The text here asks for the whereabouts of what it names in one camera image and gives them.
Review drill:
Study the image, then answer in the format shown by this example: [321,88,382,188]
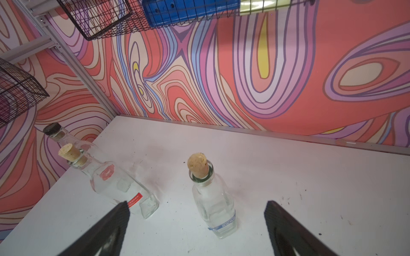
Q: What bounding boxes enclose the clear glass bottle cork stopper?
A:
[58,143,159,219]

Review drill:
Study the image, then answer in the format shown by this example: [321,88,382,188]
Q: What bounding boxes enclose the black wire basket left wall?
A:
[1,59,50,127]

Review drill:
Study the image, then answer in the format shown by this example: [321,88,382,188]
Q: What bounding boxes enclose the clear glass bottle black cap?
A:
[43,123,138,195]

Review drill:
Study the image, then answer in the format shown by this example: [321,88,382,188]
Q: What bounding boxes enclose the red label on corked bottle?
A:
[128,193,143,208]

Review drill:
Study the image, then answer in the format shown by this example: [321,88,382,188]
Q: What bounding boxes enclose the blue plastic tool in basket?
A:
[142,1,240,28]

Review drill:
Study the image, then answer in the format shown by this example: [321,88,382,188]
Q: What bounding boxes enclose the black wire basket back wall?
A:
[58,1,315,41]

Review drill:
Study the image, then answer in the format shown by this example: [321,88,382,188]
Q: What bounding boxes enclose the blue white bottle label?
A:
[208,214,236,231]

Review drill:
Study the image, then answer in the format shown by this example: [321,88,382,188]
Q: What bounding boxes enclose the black wire basket wall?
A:
[1,59,50,127]
[58,1,315,41]

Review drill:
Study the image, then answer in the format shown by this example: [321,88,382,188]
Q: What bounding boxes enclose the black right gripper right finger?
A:
[264,201,336,256]

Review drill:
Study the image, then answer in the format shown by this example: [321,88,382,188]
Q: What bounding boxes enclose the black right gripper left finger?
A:
[60,201,130,256]

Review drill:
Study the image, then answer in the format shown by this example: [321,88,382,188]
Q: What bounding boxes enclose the clear square bottle with cork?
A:
[187,153,238,239]

